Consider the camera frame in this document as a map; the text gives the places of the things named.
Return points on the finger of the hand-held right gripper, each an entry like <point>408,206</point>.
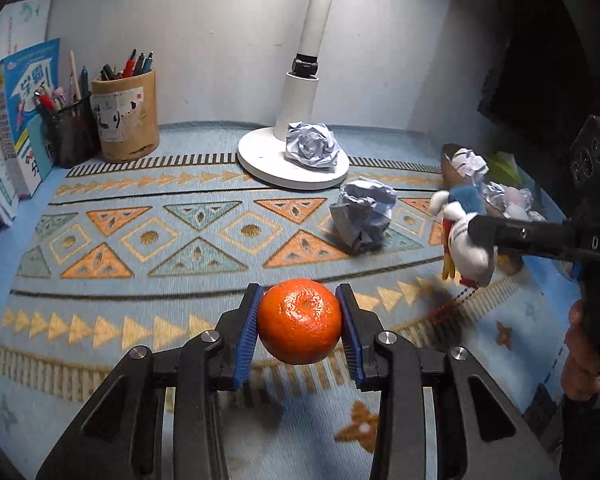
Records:
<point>525,237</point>

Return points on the patterned blue mat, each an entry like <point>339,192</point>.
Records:
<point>180,240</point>

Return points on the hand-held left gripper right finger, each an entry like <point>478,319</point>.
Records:
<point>352,345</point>

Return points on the brown box with trash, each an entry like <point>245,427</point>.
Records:
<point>450,172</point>

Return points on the bunch of dark pens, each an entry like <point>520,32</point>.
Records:
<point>130,65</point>

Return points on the blue workbook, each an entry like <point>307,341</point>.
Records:
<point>27,85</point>

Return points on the white desk lamp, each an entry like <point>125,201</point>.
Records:
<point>300,95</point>

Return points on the bunch of coloured pencils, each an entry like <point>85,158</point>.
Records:
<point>55,97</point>

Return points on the green paper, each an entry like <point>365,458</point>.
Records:
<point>502,167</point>

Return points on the bamboo pen holder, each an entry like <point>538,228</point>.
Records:
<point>125,120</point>

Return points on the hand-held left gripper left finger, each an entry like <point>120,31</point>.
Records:
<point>245,340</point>

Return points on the person's right hand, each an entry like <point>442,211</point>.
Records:
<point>580,370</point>

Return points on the orange tangerine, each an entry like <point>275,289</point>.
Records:
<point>300,322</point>

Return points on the white duck plush blue hat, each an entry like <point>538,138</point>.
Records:
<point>462,255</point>

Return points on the dark furniture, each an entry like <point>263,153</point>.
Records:
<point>545,35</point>

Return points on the black mesh pen holder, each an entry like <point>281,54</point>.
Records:
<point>72,135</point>

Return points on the crumpled grey paper ball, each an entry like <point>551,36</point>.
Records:
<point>365,215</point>

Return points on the person's right forearm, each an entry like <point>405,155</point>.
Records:
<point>590,435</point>

